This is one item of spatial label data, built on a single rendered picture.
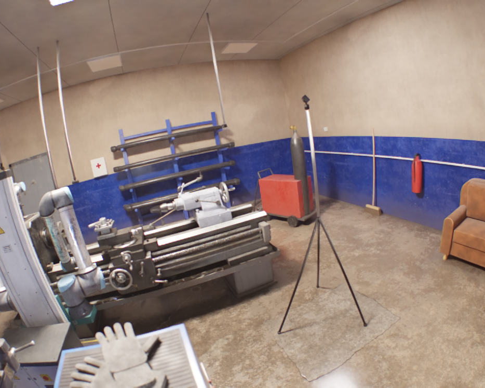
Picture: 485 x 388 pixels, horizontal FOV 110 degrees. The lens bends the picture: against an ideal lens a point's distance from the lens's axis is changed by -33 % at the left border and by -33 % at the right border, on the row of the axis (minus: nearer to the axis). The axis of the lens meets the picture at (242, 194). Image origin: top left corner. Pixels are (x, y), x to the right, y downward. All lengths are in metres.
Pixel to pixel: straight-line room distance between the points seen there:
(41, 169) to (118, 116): 2.04
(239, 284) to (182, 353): 2.17
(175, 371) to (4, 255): 1.42
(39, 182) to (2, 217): 4.29
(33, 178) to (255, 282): 4.94
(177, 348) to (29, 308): 1.43
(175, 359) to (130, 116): 5.18
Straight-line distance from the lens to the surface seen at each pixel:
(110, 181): 5.54
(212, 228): 2.42
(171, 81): 5.67
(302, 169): 4.08
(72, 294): 1.83
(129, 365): 0.58
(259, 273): 2.77
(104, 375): 0.61
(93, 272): 1.81
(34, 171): 5.98
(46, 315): 1.88
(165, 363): 0.60
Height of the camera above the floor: 1.69
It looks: 14 degrees down
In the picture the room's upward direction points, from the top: 9 degrees counter-clockwise
